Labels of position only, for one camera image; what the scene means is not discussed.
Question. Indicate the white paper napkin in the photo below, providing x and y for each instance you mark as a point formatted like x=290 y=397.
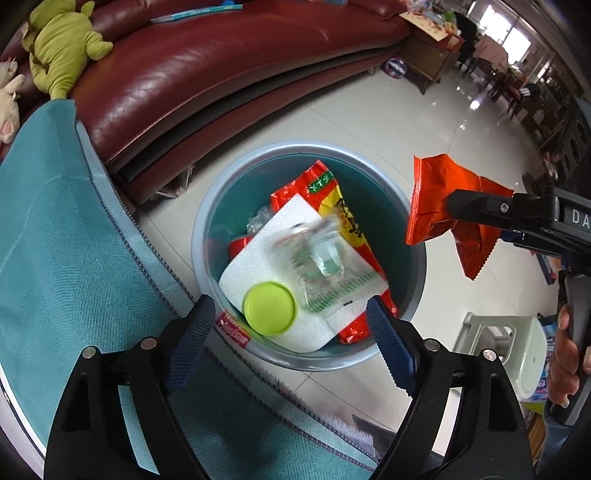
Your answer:
x=258 y=258

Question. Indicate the wooden side table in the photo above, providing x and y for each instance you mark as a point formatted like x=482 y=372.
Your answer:
x=427 y=55

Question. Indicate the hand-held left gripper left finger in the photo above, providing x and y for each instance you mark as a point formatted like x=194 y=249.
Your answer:
x=191 y=341

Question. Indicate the group of dark wooden chairs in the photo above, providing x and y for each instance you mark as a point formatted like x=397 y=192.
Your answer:
x=503 y=87

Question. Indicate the light green round lid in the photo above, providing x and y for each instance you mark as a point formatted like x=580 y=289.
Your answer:
x=268 y=307

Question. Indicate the clear green printed wrapper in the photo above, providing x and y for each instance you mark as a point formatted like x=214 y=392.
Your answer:
x=332 y=263

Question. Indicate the blue booklet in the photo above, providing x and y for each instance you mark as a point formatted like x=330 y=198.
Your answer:
x=194 y=14

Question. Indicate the blue white ball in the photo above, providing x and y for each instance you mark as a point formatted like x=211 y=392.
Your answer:
x=395 y=68

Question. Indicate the green plush toy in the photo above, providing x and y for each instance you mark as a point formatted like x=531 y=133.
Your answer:
x=60 y=46

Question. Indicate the red snack bag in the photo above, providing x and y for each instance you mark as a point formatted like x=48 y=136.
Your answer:
x=318 y=184

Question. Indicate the dark red leather sofa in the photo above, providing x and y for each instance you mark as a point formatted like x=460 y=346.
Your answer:
x=207 y=83

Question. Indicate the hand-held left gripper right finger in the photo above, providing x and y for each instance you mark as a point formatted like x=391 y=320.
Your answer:
x=392 y=350

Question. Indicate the orange foil packet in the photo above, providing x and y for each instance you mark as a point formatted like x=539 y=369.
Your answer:
x=429 y=203

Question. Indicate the person's right hand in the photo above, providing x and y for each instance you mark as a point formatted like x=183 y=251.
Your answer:
x=565 y=369

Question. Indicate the teal round trash bin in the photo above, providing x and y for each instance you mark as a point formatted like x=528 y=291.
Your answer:
x=369 y=184

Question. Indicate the pale green plastic stool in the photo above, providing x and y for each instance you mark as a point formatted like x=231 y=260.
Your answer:
x=517 y=355

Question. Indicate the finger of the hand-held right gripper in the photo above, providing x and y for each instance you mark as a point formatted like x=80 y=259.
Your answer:
x=485 y=207
x=517 y=236

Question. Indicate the beige lamb plush toy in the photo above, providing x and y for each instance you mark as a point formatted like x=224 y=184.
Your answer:
x=9 y=106

